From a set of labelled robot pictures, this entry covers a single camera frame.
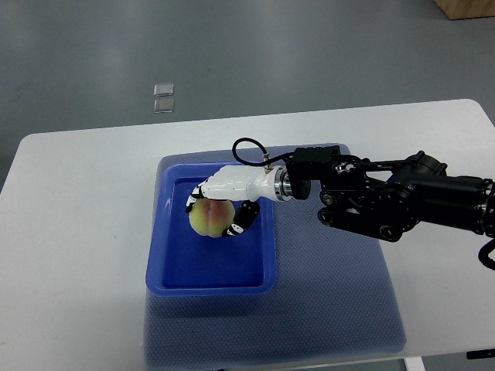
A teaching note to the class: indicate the blue plastic tray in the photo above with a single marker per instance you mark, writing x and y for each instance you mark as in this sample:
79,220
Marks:
181,263

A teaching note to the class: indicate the grey blue mesh mat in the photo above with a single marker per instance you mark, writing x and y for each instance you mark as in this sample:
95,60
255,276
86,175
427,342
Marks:
332,299

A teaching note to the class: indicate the cardboard box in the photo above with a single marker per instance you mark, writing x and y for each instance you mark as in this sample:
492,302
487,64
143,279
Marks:
466,9

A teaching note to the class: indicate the white table leg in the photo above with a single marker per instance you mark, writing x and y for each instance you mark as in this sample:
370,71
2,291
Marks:
414,364

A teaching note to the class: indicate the green pink peach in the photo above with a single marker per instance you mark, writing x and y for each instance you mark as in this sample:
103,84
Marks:
211,218

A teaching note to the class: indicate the black table bracket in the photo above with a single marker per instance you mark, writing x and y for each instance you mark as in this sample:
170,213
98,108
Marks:
481,354

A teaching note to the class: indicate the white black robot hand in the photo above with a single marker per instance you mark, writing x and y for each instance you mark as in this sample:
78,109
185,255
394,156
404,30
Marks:
243,186

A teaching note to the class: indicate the upper metal floor plate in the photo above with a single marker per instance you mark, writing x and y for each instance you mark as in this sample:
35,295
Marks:
163,89

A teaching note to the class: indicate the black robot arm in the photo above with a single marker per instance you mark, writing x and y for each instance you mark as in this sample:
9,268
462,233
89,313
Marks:
384,200

